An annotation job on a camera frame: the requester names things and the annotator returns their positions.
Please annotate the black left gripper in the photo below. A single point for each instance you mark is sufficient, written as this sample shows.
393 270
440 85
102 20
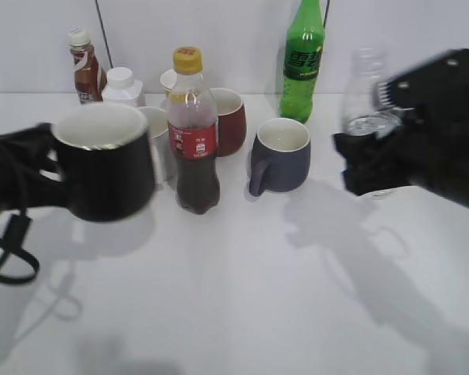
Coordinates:
31 147

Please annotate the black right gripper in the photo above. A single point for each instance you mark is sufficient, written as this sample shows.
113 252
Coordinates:
431 150

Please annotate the clear water bottle green label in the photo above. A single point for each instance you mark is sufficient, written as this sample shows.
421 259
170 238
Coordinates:
361 115

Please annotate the black ceramic mug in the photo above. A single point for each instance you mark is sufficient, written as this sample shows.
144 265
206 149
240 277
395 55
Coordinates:
105 161

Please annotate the small yellow-white cup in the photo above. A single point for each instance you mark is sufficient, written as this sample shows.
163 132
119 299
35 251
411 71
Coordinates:
168 79

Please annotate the brown coffee drink bottle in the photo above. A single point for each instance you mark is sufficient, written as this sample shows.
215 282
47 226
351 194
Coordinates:
88 74

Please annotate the white plastic bottle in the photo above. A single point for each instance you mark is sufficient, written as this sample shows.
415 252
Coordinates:
122 87

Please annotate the green soda bottle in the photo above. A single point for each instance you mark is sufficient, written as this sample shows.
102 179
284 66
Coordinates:
303 50

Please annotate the white ceramic mug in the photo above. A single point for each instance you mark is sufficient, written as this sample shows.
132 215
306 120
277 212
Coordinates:
164 164

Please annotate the grey-blue ceramic mug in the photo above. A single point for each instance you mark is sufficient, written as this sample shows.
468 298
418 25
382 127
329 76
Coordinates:
280 156

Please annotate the cola bottle yellow cap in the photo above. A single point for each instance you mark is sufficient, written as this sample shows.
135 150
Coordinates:
192 121

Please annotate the red ceramic mug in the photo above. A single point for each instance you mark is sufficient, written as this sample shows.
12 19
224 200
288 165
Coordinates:
232 126

